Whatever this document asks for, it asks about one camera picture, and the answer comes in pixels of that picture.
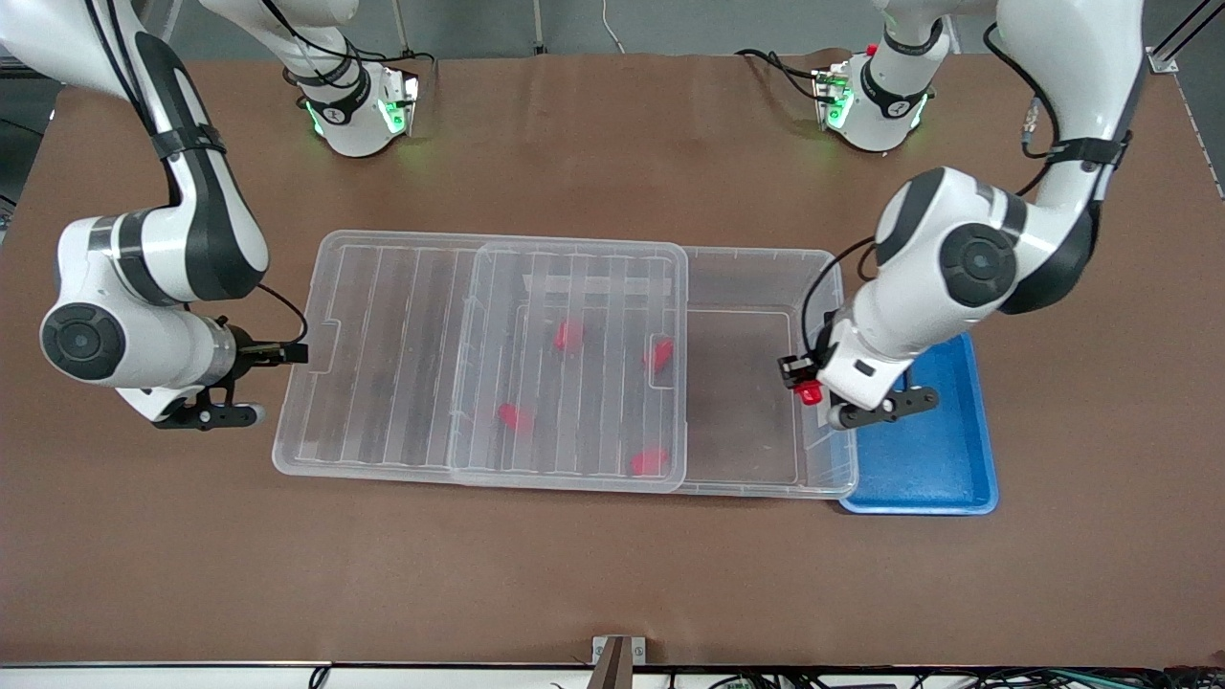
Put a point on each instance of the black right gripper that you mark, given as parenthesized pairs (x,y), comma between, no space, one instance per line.
(251,350)

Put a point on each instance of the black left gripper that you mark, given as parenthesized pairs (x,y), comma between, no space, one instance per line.
(793,367)

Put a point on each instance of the red block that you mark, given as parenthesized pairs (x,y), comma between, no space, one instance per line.
(658,354)
(515,417)
(650,461)
(569,334)
(811,392)

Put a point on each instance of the clear ribbed plastic lid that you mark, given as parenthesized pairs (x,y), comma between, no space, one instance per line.
(383,383)

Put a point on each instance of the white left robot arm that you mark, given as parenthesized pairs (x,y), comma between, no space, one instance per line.
(957,287)

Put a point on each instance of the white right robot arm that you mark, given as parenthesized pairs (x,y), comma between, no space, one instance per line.
(144,344)

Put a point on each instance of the clear plastic storage box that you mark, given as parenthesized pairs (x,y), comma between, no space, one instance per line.
(746,421)

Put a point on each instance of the blue plastic tray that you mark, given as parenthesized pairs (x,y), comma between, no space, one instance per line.
(928,469)

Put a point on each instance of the brown paper table cover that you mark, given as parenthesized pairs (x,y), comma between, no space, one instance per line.
(612,584)

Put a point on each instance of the metal bracket with dark post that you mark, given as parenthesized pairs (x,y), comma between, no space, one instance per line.
(618,662)

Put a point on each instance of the white table edge rail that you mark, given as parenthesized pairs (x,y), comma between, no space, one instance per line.
(144,677)

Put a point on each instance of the aluminium frame profile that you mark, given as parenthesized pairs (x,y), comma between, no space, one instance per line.
(1182,38)

